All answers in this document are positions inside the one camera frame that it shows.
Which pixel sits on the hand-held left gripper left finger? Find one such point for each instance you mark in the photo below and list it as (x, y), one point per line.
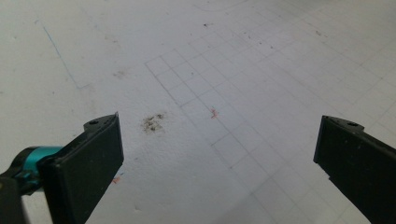
(82, 165)

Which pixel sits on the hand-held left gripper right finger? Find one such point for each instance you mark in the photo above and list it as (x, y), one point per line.
(358, 165)

